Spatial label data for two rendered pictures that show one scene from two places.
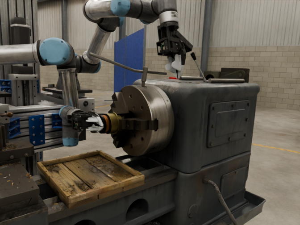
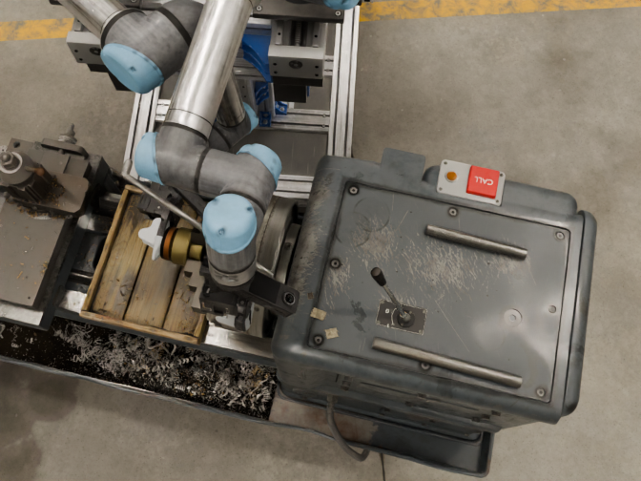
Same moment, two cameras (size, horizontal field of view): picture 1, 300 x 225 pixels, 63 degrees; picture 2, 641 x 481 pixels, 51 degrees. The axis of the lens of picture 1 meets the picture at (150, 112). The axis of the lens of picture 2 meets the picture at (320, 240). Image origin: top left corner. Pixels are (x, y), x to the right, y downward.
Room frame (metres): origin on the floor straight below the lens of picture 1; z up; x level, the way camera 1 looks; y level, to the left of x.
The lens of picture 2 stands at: (0.93, -0.38, 2.51)
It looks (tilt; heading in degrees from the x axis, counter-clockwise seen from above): 71 degrees down; 50
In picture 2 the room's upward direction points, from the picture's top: 3 degrees clockwise
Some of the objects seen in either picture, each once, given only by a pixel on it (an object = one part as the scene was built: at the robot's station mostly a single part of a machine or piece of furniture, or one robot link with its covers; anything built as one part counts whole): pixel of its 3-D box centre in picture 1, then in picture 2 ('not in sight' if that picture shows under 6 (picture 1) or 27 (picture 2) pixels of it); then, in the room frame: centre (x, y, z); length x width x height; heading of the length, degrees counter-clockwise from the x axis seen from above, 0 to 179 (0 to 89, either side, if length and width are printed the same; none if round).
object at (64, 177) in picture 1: (88, 172); (161, 262); (0.93, 0.24, 0.89); 0.36 x 0.30 x 0.04; 40
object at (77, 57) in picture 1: (68, 63); not in sight; (1.61, 0.54, 1.33); 0.13 x 0.12 x 0.14; 127
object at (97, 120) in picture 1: (93, 121); (151, 237); (0.94, 0.22, 1.10); 0.09 x 0.06 x 0.03; 39
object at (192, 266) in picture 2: (137, 124); (205, 291); (0.97, 0.05, 1.09); 0.12 x 0.11 x 0.05; 40
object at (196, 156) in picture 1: (193, 115); (425, 296); (1.36, -0.25, 1.06); 0.59 x 0.48 x 0.39; 130
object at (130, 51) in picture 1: (125, 72); not in sight; (8.00, 0.84, 1.18); 4.12 x 0.80 x 2.35; 19
